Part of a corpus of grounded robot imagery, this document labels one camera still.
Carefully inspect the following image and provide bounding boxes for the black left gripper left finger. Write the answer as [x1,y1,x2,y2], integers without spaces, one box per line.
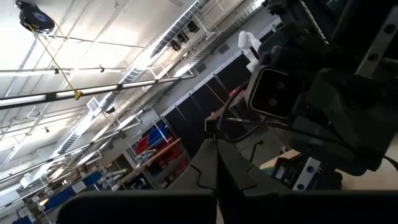
[57,139,218,224]

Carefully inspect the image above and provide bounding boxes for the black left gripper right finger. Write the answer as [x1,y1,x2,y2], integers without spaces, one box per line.
[217,139,398,224]

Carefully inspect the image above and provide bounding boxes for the yellow hanging hook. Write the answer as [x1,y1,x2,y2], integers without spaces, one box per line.
[27,23,84,101]

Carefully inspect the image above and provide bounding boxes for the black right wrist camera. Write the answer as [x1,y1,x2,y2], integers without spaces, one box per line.
[244,64,305,119]

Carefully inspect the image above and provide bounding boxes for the blue storage bins shelf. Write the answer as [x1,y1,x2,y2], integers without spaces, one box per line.
[43,170,103,212]

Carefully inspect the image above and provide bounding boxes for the black partition panels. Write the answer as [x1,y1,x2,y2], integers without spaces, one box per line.
[160,52,254,158]

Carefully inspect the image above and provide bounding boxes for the white plastic object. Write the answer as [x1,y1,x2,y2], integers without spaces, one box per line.
[237,30,262,73]

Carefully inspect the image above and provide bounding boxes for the grey pipe rolls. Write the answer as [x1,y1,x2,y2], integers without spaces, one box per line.
[134,148,157,164]
[96,167,129,190]

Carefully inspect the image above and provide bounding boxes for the black round balancer reel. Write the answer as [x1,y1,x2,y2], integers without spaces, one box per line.
[14,0,57,35]

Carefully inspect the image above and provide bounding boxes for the wooden plank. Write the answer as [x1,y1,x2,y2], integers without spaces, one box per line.
[110,137,183,191]

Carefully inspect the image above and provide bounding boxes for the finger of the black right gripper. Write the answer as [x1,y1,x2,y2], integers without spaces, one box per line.
[292,126,385,177]
[292,68,398,159]

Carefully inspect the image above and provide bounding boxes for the black overhead light bar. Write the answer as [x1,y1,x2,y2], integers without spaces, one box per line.
[0,73,197,110]

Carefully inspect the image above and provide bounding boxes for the black right camera cable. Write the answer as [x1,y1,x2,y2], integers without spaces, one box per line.
[216,79,265,144]

